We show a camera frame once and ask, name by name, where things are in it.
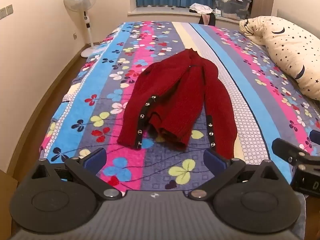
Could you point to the cardboard box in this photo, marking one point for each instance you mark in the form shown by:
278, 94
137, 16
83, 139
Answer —
6, 205

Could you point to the pile of light clothes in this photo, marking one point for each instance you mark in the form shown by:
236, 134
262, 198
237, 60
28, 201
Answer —
201, 8

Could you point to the star and moon print pillow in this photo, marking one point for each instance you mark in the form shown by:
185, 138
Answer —
287, 50

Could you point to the red knit sweater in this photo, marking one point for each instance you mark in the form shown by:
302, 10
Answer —
180, 97

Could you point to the clear plastic storage box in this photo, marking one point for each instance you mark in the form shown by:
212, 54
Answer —
231, 3

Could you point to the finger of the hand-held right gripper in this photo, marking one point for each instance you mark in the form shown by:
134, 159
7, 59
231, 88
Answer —
285, 148
315, 140

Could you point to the wall switch panel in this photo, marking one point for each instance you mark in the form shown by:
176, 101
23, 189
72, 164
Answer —
5, 11

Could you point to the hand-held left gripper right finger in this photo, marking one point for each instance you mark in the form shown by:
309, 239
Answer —
214, 160

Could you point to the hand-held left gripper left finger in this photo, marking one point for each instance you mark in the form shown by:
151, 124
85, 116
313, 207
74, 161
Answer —
94, 158

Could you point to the white window sill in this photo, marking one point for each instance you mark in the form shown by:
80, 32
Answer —
162, 11

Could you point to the floral striped blanket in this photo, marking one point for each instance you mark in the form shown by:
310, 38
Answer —
140, 55

